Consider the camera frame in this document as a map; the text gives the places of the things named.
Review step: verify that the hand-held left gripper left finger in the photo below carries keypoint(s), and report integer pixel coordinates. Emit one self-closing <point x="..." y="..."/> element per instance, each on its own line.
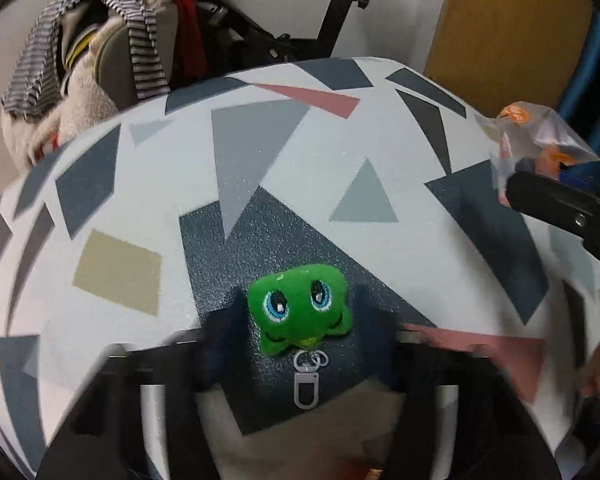
<point x="225" y="340"/>

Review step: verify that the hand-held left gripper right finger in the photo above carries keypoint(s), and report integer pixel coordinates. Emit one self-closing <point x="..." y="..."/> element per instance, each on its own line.
<point x="377" y="345"/>

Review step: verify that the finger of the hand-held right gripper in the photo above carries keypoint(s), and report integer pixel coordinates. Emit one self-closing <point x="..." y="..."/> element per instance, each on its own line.
<point x="577" y="175"/>
<point x="560" y="205"/>

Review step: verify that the clear orange-printed plastic bag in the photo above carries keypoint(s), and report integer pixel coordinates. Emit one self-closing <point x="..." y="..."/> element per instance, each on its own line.
<point x="535" y="135"/>

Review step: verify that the blue curtain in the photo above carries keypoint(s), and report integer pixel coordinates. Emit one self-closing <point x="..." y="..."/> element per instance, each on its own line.
<point x="592" y="90"/>

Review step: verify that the wooden door panel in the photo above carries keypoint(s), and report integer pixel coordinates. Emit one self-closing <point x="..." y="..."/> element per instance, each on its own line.
<point x="510" y="25"/>

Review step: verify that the chair with clothes pile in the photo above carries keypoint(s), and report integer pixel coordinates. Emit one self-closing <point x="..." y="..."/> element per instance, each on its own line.
<point x="80" y="105"/>

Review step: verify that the red cloth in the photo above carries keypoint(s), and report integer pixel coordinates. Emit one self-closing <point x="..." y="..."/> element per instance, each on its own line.
<point x="190" y="30"/>

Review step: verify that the black exercise bike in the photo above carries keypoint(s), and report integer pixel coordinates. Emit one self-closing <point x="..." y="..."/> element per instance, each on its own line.
<point x="260" y="25"/>

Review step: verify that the black yellow-striped garment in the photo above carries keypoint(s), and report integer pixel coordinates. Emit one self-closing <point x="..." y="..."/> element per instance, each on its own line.
<point x="80" y="50"/>

